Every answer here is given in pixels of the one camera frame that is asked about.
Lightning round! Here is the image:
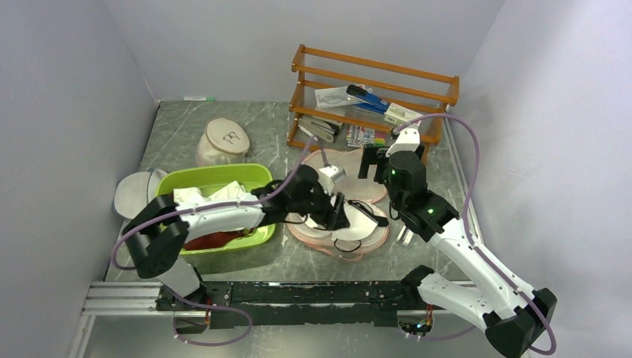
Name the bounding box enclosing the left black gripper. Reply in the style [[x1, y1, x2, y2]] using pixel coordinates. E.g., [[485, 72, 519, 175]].
[[288, 179, 350, 230]]

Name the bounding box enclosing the white black bra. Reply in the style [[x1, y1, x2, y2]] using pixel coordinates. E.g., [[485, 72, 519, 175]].
[[294, 200, 389, 257]]

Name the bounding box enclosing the floral mesh laundry bag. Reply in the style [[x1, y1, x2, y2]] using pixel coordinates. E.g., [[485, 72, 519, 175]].
[[287, 148, 387, 262]]

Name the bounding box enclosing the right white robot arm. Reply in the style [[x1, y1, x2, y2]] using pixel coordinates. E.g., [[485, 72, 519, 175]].
[[358, 145, 557, 357]]

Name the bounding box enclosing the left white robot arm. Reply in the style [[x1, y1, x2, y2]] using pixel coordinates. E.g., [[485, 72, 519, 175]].
[[115, 164, 350, 310]]

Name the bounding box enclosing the white staples box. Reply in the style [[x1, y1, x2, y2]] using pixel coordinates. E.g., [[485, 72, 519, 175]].
[[384, 103, 422, 126]]

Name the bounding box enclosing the coloured marker pack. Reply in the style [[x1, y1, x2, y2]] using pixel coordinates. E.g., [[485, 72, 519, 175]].
[[345, 125, 387, 148]]

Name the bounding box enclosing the small white rectangular block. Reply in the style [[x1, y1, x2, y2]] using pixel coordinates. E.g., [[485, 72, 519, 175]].
[[396, 225, 414, 246]]

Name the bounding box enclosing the grey black stapler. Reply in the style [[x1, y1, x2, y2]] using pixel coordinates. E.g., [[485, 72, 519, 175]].
[[298, 116, 343, 142]]

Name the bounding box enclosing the white garment in basin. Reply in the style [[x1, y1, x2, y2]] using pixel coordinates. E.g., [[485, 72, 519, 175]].
[[173, 180, 247, 205]]

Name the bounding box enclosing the blue stapler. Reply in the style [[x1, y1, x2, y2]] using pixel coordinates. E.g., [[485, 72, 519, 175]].
[[346, 84, 391, 114]]

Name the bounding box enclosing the green plastic basin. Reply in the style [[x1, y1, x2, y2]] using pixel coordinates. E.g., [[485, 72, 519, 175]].
[[156, 163, 276, 256]]

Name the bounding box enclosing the dark red garment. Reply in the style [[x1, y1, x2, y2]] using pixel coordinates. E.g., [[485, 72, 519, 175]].
[[183, 230, 247, 251]]

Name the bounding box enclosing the orange wooden shelf rack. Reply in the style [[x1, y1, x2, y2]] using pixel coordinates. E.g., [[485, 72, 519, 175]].
[[287, 44, 460, 148]]

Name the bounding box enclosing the white plastic packet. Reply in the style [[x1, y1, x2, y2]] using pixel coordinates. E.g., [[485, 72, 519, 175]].
[[315, 86, 362, 108]]

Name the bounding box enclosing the white green marker pen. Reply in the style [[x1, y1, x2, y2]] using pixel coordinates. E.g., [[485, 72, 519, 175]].
[[183, 96, 215, 101]]

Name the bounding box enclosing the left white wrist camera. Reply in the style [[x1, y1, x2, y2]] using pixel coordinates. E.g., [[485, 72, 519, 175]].
[[317, 165, 347, 195]]

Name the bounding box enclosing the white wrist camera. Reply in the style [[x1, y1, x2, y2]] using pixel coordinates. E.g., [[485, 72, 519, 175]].
[[317, 165, 347, 195], [386, 124, 421, 157]]

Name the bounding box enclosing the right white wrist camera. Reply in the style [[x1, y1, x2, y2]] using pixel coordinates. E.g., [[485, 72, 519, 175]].
[[386, 124, 421, 157]]

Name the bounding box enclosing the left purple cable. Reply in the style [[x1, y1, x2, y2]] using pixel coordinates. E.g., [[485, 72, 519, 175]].
[[110, 137, 329, 347]]

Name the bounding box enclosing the purple cable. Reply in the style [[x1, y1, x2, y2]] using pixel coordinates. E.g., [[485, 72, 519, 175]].
[[393, 113, 557, 356], [110, 137, 329, 347]]

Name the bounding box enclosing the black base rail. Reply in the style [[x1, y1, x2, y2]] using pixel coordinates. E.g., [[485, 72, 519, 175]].
[[155, 280, 428, 329]]

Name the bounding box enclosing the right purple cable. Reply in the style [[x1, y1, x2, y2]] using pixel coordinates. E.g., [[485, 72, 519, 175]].
[[393, 113, 557, 356]]

